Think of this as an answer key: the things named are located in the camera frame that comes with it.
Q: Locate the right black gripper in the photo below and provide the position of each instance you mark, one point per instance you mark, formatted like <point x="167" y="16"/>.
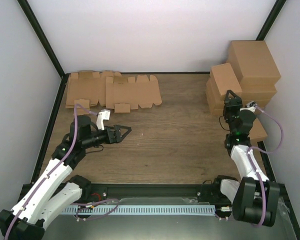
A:
<point x="231" y="104"/>

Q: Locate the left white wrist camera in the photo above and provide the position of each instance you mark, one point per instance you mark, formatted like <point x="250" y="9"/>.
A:
<point x="103" y="115"/>

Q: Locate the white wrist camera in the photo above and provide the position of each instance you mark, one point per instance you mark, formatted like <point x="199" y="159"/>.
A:
<point x="250" y="106"/>
<point x="103" y="115"/>

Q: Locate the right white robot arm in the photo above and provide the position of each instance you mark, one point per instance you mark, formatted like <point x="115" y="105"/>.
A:
<point x="255" y="197"/>

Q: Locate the cardboard box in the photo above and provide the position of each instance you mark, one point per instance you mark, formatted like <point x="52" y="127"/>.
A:
<point x="224" y="79"/>

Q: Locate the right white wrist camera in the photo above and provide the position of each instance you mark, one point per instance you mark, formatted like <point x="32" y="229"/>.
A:
<point x="250" y="106"/>

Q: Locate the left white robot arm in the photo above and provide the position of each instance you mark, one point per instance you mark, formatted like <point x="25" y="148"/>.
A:
<point x="31" y="216"/>

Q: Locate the large top folded box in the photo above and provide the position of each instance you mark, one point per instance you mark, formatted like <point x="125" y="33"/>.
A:
<point x="252" y="63"/>

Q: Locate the flat cardboard blank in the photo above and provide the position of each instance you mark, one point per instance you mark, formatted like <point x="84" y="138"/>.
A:
<point x="88" y="88"/>
<point x="124" y="94"/>

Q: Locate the light blue slotted rail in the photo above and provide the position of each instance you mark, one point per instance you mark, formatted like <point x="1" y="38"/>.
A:
<point x="144" y="210"/>

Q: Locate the flat cardboard blank left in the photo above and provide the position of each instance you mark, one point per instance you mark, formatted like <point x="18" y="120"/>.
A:
<point x="88" y="88"/>

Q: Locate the lone small folded box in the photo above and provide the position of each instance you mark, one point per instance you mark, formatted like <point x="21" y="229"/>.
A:
<point x="257" y="132"/>

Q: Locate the flat cardboard blank middle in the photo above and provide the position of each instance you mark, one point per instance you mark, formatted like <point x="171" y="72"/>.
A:
<point x="124" y="94"/>

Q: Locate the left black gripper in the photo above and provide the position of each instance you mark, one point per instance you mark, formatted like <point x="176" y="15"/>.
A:
<point x="118" y="139"/>

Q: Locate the black aluminium frame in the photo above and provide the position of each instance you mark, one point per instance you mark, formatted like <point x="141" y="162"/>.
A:
<point x="150" y="190"/>

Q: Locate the small folded box left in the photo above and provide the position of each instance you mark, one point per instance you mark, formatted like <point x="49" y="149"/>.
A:
<point x="213" y="98"/>

